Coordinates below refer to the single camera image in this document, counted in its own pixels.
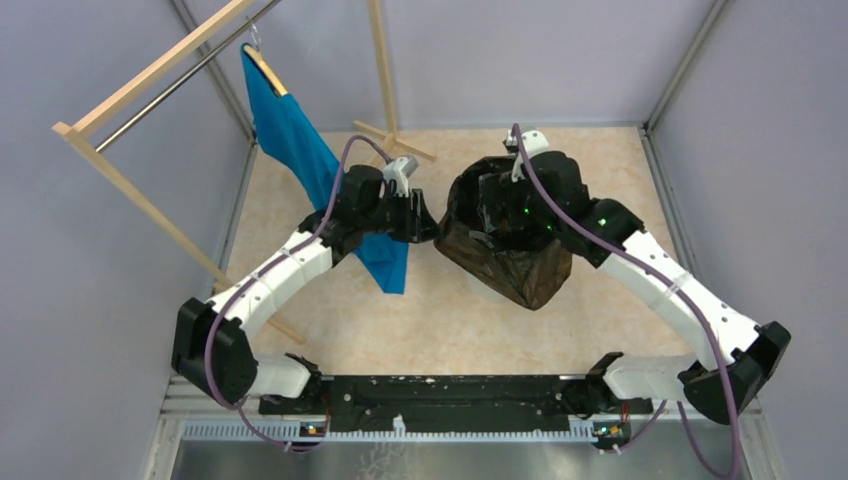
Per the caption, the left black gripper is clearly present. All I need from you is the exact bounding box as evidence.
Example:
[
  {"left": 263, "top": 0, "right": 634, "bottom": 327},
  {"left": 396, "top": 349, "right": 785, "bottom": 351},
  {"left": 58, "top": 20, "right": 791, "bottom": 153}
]
[{"left": 359, "top": 186, "right": 444, "bottom": 243}]

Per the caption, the black trash bag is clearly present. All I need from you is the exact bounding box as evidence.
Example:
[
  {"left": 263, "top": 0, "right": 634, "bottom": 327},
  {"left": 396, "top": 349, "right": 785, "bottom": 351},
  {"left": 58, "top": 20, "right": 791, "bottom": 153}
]
[{"left": 434, "top": 156, "right": 573, "bottom": 311}]

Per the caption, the white plastic trash bin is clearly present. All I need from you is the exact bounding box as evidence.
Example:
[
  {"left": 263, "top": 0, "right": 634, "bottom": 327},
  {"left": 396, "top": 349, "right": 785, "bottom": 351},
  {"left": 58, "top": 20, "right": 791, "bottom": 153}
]
[{"left": 464, "top": 271, "right": 515, "bottom": 304}]

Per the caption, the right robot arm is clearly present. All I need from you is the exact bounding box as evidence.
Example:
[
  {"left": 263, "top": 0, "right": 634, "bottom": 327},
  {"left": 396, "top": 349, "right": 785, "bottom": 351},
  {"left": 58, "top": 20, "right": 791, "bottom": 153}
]
[{"left": 476, "top": 151, "right": 791, "bottom": 425}]

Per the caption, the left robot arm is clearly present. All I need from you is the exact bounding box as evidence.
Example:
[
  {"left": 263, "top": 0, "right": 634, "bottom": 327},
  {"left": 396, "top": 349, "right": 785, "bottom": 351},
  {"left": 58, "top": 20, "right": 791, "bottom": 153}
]
[{"left": 171, "top": 156, "right": 439, "bottom": 414}]

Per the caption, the blue t-shirt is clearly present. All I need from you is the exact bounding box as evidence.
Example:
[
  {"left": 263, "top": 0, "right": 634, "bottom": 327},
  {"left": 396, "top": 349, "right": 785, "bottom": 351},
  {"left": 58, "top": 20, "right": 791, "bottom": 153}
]
[{"left": 240, "top": 43, "right": 408, "bottom": 294}]

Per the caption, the wooden clothes hanger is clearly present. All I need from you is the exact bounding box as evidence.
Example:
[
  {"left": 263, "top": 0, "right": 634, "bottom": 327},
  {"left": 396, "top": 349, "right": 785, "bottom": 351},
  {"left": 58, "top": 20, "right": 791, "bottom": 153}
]
[{"left": 242, "top": 20, "right": 288, "bottom": 98}]

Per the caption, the wooden clothes rack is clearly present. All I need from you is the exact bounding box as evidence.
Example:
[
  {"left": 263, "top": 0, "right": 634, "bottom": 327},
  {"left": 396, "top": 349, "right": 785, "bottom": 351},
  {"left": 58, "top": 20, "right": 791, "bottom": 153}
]
[{"left": 52, "top": 0, "right": 438, "bottom": 346}]

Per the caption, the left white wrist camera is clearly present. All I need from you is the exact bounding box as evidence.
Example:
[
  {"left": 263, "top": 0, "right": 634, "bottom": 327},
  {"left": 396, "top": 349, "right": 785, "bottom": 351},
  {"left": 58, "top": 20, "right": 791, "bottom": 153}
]
[{"left": 382, "top": 155, "right": 419, "bottom": 197}]

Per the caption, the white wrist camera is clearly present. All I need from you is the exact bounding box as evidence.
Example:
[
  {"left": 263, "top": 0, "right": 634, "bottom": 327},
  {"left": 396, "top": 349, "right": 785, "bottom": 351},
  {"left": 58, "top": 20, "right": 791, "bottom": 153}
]
[
  {"left": 382, "top": 155, "right": 419, "bottom": 197},
  {"left": 503, "top": 128, "right": 551, "bottom": 183}
]

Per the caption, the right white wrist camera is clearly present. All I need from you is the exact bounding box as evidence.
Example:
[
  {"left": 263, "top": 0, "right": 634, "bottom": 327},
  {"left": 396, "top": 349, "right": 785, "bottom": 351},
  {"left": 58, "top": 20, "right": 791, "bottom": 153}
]
[{"left": 503, "top": 128, "right": 551, "bottom": 183}]

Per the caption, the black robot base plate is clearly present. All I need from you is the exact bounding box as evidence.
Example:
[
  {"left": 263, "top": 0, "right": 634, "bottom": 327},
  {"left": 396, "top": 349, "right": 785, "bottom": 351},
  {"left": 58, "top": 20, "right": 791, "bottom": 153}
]
[{"left": 162, "top": 374, "right": 664, "bottom": 455}]

